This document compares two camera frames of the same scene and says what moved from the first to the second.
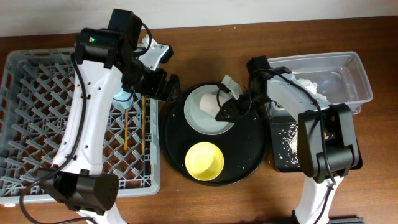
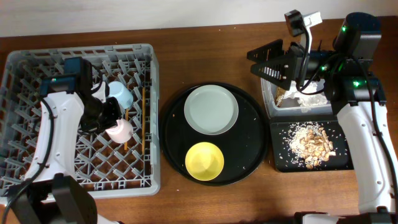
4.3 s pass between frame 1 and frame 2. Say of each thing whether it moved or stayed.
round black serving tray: stayed
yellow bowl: stayed
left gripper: moved
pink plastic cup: moved
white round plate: stayed
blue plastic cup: stayed
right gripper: moved
